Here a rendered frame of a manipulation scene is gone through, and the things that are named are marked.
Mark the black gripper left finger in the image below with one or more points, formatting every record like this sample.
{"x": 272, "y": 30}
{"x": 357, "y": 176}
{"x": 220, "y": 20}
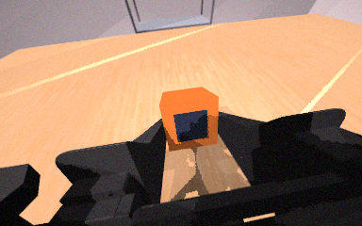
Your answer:
{"x": 143, "y": 158}

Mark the orange block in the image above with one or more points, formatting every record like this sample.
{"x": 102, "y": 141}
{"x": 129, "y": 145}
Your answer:
{"x": 190, "y": 118}

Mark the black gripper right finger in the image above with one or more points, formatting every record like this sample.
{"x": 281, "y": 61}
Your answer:
{"x": 258, "y": 146}

